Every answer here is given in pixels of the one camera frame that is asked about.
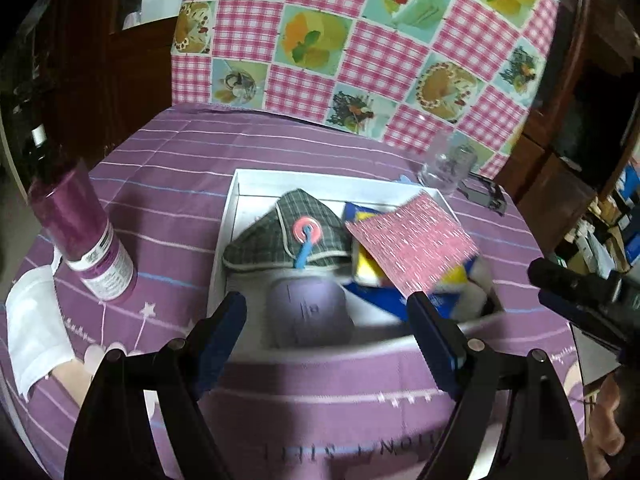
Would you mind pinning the dark glass bottle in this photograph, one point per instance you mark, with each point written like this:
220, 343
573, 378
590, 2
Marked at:
42, 160

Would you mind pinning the clear glass cup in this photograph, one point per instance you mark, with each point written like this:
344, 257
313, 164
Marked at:
445, 170

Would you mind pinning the person's right hand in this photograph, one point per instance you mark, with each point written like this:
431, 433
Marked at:
605, 410

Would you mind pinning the brown wooden cabinet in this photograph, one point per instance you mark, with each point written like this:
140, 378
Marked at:
550, 175

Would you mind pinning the dark wooden cabinet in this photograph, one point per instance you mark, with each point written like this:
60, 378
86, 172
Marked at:
125, 70

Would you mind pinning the pink checkered printed cloth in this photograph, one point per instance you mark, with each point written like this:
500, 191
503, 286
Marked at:
380, 60

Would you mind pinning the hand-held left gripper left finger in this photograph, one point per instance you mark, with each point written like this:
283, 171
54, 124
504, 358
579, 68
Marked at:
222, 345

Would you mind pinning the small blue packet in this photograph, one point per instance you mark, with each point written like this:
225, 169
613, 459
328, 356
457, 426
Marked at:
357, 211

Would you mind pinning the purple striped bed sheet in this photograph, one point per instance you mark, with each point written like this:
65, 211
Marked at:
165, 160

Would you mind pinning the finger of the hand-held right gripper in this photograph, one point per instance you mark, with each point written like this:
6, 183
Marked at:
565, 275
570, 307

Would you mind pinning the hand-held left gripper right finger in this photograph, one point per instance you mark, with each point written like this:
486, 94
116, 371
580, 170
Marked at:
435, 340

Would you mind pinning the pink dotted cloth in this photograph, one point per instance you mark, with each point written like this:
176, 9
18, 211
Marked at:
415, 245

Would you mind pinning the grey plaid fabric pouch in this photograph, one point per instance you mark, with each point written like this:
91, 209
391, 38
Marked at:
280, 240

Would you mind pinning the white folded cloth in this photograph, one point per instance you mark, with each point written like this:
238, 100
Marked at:
35, 330

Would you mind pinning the yellow packet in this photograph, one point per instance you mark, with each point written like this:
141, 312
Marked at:
372, 267

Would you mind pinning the large blue packet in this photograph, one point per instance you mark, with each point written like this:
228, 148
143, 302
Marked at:
385, 300

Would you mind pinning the pile of assorted boxes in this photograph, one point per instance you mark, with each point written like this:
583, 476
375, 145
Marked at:
600, 240

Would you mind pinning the purple canister with white label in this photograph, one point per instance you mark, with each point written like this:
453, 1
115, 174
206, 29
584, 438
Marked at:
95, 260

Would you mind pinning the purple folded cloth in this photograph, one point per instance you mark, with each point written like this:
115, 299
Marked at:
310, 310

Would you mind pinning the black plastic clip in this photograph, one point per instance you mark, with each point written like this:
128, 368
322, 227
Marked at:
487, 195

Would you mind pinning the white cardboard box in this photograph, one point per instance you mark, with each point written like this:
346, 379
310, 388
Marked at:
260, 200

